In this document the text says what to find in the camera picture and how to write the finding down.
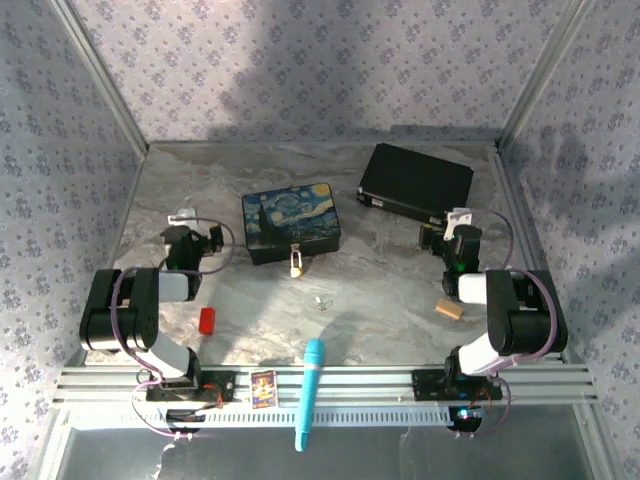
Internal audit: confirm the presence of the aluminium side rail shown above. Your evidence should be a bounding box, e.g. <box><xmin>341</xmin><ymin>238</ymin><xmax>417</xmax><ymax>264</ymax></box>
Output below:
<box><xmin>492</xmin><ymin>143</ymin><xmax>587</xmax><ymax>367</ymax></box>

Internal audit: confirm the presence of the wooden block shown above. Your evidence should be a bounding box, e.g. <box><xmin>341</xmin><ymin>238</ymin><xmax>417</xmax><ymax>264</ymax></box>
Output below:
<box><xmin>434</xmin><ymin>297</ymin><xmax>465</xmax><ymax>320</ymax></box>

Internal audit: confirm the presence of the starry night painting box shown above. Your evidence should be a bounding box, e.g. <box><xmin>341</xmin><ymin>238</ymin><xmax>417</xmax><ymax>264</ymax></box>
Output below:
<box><xmin>241</xmin><ymin>182</ymin><xmax>344</xmax><ymax>267</ymax></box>

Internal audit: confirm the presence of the white slotted cable duct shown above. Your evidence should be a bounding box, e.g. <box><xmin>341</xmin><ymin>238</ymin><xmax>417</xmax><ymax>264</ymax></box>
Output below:
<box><xmin>73</xmin><ymin>405</ymin><xmax>464</xmax><ymax>430</ymax></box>

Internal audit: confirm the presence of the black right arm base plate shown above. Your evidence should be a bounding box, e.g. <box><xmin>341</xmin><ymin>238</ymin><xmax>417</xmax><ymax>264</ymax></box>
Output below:
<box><xmin>411</xmin><ymin>368</ymin><xmax>503</xmax><ymax>402</ymax></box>

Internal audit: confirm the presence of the aluminium corner post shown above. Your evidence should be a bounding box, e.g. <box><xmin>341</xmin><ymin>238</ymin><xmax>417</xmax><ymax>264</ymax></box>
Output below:
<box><xmin>495</xmin><ymin>0</ymin><xmax>590</xmax><ymax>154</ymax></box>
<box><xmin>49</xmin><ymin>0</ymin><xmax>151</xmax><ymax>154</ymax></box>

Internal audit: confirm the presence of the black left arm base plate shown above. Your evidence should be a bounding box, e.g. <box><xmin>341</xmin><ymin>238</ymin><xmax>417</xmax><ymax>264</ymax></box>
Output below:
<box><xmin>143</xmin><ymin>371</ymin><xmax>237</xmax><ymax>404</ymax></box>

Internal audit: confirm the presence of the brass padlock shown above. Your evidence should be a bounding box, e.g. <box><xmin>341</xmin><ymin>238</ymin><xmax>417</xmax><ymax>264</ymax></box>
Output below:
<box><xmin>288</xmin><ymin>242</ymin><xmax>306</xmax><ymax>280</ymax></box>

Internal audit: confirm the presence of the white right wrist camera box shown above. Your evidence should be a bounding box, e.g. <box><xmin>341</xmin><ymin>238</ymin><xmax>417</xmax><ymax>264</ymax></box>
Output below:
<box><xmin>444</xmin><ymin>206</ymin><xmax>474</xmax><ymax>237</ymax></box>

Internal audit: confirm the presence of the circuit board with lit LED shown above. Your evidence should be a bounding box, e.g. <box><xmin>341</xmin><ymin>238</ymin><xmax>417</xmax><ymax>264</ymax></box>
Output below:
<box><xmin>447</xmin><ymin>405</ymin><xmax>486</xmax><ymax>432</ymax></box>

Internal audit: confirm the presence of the blue marker pen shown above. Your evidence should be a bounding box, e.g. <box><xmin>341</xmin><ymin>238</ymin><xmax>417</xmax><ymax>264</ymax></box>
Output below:
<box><xmin>293</xmin><ymin>338</ymin><xmax>327</xmax><ymax>453</ymax></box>

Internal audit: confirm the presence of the black rectangular case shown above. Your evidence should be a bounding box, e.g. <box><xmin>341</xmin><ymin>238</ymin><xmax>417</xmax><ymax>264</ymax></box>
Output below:
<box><xmin>355</xmin><ymin>142</ymin><xmax>476</xmax><ymax>226</ymax></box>

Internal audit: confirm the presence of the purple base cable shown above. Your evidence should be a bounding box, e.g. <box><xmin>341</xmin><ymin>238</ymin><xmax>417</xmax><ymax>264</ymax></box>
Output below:
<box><xmin>452</xmin><ymin>378</ymin><xmax>512</xmax><ymax>441</ymax></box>
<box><xmin>130</xmin><ymin>378</ymin><xmax>224</xmax><ymax>443</ymax></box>

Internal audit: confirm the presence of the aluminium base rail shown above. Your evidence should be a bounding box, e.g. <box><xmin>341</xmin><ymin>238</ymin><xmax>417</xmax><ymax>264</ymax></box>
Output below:
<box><xmin>51</xmin><ymin>363</ymin><xmax>600</xmax><ymax>405</ymax></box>

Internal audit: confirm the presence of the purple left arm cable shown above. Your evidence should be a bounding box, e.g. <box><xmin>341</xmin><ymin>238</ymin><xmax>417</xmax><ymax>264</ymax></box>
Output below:
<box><xmin>110</xmin><ymin>216</ymin><xmax>238</xmax><ymax>362</ymax></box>

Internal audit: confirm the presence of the small colourful card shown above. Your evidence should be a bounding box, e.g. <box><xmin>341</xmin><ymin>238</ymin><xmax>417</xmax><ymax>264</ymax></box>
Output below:
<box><xmin>249</xmin><ymin>369</ymin><xmax>278</xmax><ymax>411</ymax></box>

